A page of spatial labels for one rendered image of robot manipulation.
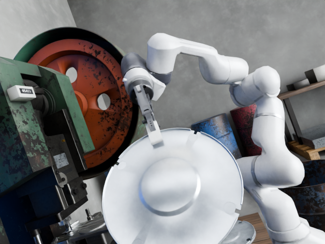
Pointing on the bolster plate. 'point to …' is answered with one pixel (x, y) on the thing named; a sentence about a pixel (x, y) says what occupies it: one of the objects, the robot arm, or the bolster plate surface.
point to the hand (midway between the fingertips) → (154, 134)
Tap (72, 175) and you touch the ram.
